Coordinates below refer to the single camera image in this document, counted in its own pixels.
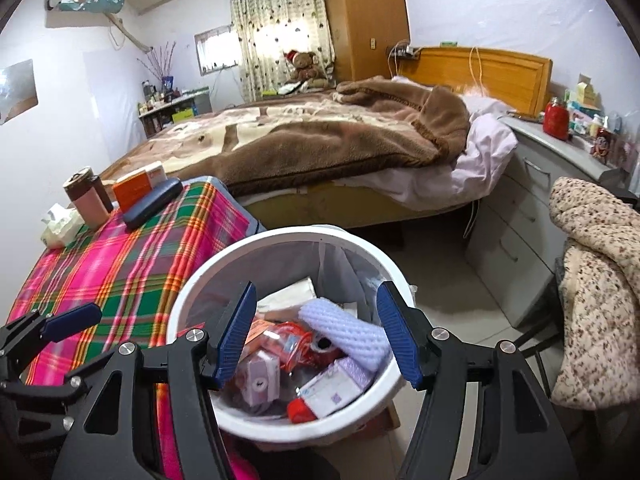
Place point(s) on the tissue pack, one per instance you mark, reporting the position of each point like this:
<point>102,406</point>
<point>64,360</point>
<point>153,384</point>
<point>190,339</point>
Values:
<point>60,227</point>

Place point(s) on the red jar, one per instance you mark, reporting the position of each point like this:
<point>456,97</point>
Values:
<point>556,120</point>

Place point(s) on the brown fleece blanket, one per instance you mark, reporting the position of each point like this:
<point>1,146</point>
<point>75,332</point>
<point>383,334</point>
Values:
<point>350,150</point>

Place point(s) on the brown teddy bear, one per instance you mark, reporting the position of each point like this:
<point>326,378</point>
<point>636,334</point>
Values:
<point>305,67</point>

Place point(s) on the beige patterned blanket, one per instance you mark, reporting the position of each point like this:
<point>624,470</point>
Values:
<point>210,135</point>

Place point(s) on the white trash bin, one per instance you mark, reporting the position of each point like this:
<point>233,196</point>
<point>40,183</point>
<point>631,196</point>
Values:
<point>240,260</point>

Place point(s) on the plaid tablecloth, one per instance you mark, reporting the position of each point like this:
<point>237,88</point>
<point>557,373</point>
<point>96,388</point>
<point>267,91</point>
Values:
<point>125,270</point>

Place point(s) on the pale purple white box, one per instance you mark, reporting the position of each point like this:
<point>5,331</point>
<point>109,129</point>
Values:
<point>335,385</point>

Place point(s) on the orange white box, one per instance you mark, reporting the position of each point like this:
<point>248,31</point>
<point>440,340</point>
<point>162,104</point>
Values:
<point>132,190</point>

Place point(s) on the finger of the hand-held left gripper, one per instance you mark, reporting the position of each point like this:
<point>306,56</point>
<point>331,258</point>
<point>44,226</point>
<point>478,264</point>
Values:
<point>70,318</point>
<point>50,391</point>

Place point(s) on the grey drawer cabinet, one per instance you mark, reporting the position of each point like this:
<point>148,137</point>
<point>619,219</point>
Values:
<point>515,220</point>

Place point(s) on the dark blue glasses case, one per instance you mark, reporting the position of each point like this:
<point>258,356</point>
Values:
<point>152,205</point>

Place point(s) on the black metal chair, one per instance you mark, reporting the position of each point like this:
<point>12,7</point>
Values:
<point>530,337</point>

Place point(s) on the brown tumbler mug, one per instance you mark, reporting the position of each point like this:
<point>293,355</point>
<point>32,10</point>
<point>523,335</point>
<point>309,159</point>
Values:
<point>90,205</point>

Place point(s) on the patterned window curtain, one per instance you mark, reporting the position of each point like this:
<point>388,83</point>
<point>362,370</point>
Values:
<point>280,35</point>

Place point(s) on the air conditioner pipe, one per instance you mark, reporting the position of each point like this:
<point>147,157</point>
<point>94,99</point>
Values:
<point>130,35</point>

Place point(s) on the silver wall mirror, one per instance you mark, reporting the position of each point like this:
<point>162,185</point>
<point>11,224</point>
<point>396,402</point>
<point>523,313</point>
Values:
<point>17,90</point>

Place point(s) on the clear bin liner bag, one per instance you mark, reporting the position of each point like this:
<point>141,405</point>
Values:
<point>350,270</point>

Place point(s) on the pink box with hole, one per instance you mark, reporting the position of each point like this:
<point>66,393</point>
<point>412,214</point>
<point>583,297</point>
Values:
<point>260,380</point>

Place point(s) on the group of boxes and bottles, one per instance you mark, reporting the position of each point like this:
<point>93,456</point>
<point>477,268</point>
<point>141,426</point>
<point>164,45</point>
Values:
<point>600,125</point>

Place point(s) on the floral quilted coat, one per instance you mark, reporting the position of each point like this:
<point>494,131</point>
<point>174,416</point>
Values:
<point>600,285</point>

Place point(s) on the red clear plastic packet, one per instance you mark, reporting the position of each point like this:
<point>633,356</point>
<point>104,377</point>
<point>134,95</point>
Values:
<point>290,340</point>

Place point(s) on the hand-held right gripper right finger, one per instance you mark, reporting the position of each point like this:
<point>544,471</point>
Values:
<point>397,340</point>

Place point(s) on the small window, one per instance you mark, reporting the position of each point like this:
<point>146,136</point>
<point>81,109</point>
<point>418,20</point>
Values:
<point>215,50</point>

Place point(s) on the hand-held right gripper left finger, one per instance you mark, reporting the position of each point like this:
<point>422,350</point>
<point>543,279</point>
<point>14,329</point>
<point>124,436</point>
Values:
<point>235,332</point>

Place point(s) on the power strip with chargers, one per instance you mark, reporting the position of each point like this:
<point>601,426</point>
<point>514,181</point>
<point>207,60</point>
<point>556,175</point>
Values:
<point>404,51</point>

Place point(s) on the large white foam sleeve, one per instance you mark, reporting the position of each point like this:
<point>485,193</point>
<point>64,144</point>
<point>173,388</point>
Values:
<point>345,330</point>

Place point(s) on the pale pink bedsheet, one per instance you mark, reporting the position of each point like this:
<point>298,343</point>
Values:
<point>485,150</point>

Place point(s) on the cluttered side desk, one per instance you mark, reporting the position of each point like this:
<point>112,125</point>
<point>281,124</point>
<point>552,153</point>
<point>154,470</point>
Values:
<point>175,110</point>

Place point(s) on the wooden wardrobe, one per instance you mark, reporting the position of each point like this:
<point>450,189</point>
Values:
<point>365,20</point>

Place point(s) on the wooden bed headboard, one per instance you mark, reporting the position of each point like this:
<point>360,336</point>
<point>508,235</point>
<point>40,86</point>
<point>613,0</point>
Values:
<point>510,80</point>

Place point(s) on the vase with branches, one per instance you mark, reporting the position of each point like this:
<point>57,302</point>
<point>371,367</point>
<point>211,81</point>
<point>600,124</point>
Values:
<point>160,65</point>

